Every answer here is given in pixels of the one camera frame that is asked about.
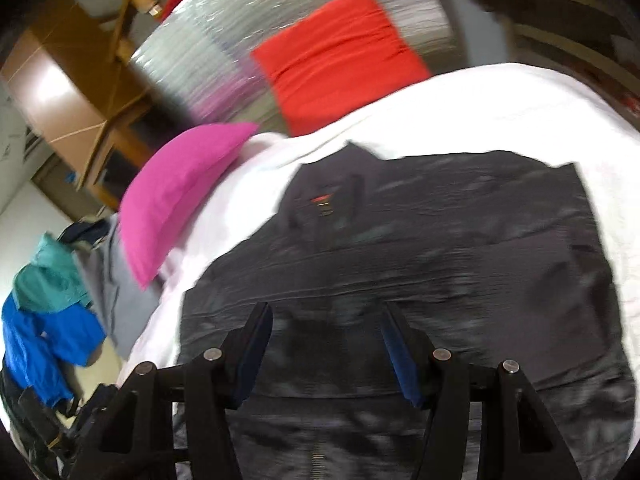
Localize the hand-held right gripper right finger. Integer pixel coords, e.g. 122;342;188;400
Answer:
381;301;583;480

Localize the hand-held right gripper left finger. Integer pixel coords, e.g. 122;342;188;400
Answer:
67;301;275;480

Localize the black puffer jacket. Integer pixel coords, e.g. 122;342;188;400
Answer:
177;141;631;480

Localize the grey garment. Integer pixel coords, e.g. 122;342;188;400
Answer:
75;215;163;361

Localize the pink pillow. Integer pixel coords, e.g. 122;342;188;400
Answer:
119;121;261;291

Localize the dark navy garment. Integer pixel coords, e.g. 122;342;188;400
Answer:
57;219;112;250

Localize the blue jacket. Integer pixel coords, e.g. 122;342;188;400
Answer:
0;292;108;408

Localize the teal jacket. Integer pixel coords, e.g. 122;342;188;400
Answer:
12;232;93;313

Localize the black coat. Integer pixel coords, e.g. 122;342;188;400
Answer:
0;360;121;476

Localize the white fleece blanket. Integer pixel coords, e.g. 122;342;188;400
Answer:
117;62;640;466

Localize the red pillow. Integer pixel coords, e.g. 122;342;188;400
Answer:
250;0;433;137

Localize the silver foil insulation panel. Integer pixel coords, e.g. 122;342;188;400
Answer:
127;0;463;133

